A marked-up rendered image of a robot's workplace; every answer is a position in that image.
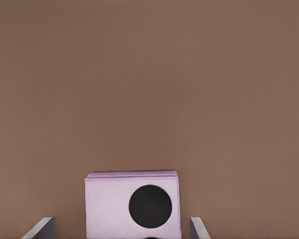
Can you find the pale lilac phone black lenses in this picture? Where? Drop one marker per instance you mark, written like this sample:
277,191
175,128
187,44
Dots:
107,209

